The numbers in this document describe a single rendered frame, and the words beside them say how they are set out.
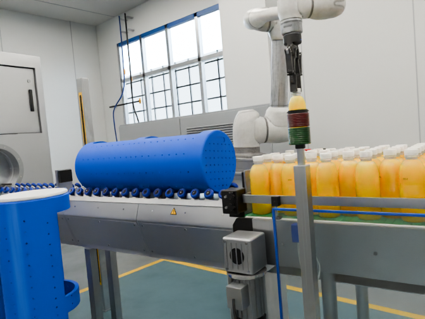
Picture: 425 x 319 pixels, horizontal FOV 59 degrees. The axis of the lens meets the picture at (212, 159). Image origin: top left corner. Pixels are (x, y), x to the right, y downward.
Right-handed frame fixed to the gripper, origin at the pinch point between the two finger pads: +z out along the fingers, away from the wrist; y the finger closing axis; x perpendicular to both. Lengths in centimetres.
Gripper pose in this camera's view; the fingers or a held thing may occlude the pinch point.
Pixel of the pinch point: (295, 83)
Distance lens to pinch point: 166.5
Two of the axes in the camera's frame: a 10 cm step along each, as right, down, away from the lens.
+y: -5.7, 1.0, -8.2
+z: 0.8, 9.9, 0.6
